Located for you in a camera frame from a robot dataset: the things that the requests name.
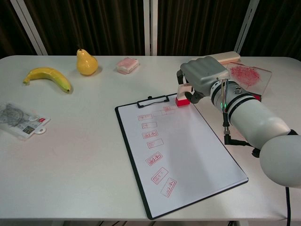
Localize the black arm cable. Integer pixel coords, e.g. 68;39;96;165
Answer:
221;79;259;157

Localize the beige pencil case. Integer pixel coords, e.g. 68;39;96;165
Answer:
190;52;241;65

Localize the white upright frame post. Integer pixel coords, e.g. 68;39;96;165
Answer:
143;0;158;57

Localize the white slanted frame post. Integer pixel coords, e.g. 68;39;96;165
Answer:
234;0;261;54
10;0;49;56

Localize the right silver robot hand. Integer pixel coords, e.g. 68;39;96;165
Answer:
175;56;231;104

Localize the yellow pear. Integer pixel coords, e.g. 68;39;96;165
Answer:
76;48;99;76

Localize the dark pleated curtain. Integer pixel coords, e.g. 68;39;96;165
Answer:
0;0;301;58

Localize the white stamped paper sheet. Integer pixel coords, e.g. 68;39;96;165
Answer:
117;94;249;218

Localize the yellow banana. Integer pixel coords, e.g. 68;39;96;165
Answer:
22;67;71;94

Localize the red ink pad case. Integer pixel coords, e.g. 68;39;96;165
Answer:
225;61;274;102

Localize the packaged ruler set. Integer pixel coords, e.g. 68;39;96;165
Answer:
0;101;51;141

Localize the red white stamp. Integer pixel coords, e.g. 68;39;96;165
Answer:
175;83;192;108

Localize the black clipboard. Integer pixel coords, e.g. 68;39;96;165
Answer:
114;93;249;220

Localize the pink wrapped eraser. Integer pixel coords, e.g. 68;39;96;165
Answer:
115;57;140;75

